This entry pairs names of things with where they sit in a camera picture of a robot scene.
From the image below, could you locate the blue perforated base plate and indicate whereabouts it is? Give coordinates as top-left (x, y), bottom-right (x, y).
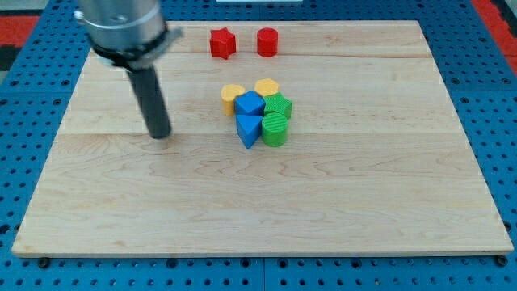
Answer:
top-left (1, 1), bottom-right (516, 290)

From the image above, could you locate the blue cube block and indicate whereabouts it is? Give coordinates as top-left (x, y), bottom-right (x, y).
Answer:
top-left (234, 91), bottom-right (266, 116)

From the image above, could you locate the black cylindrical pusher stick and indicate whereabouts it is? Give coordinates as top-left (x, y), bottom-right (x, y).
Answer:
top-left (128, 66), bottom-right (172, 139)

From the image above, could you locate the red cylinder block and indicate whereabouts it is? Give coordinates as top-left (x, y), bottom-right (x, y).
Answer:
top-left (257, 27), bottom-right (279, 57)

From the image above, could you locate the blue triangle block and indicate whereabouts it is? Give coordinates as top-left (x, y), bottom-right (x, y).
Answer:
top-left (236, 115), bottom-right (263, 149)

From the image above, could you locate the light wooden board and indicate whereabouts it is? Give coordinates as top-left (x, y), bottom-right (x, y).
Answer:
top-left (12, 20), bottom-right (513, 258)

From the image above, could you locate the yellow hexagon block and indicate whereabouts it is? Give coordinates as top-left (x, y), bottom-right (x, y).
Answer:
top-left (254, 78), bottom-right (280, 97)

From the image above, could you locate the red star block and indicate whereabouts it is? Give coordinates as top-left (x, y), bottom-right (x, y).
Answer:
top-left (209, 27), bottom-right (237, 60)

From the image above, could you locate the green cylinder block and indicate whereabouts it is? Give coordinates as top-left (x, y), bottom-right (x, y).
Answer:
top-left (262, 112), bottom-right (288, 147)

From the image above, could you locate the yellow heart block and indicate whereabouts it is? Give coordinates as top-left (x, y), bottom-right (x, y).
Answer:
top-left (221, 84), bottom-right (246, 116)

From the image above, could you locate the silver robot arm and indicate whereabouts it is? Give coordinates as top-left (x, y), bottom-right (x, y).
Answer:
top-left (74, 0), bottom-right (183, 139)

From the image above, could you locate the green star block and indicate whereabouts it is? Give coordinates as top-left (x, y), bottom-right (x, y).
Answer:
top-left (263, 92), bottom-right (292, 120)

